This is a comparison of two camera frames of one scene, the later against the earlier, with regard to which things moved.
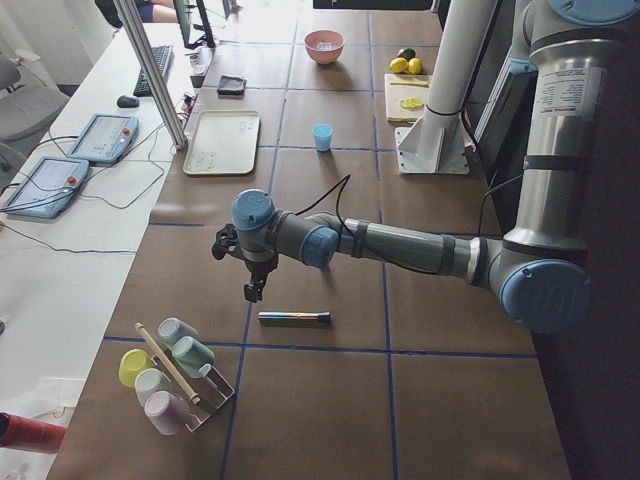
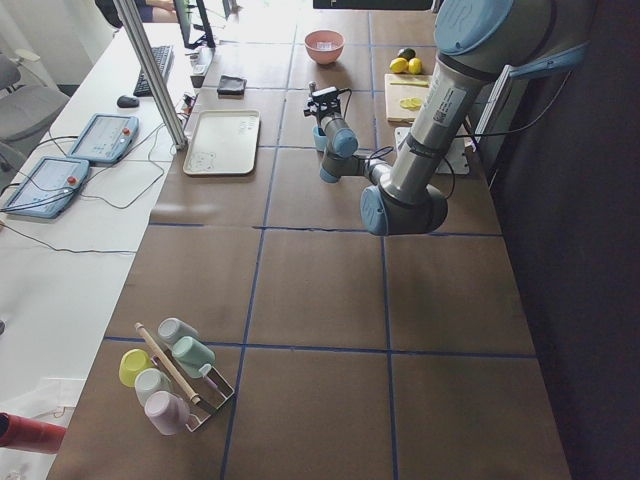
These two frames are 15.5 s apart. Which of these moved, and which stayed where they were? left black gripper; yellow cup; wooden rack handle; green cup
Moved: left black gripper
Stayed: yellow cup; green cup; wooden rack handle
